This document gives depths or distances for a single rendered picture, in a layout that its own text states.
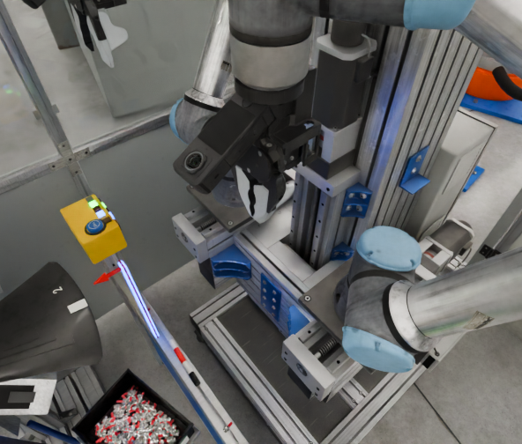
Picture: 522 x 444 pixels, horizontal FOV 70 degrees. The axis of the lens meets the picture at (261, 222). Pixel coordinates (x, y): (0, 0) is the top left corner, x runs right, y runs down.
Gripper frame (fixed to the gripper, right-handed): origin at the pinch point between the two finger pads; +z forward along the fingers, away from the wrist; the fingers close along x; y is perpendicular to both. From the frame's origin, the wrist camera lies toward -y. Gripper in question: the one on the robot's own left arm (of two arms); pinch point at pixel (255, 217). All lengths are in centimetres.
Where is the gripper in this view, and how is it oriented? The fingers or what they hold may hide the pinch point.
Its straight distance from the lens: 51.5
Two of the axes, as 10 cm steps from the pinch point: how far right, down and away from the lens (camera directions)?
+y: 7.5, -4.9, 4.3
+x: -6.6, -5.7, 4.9
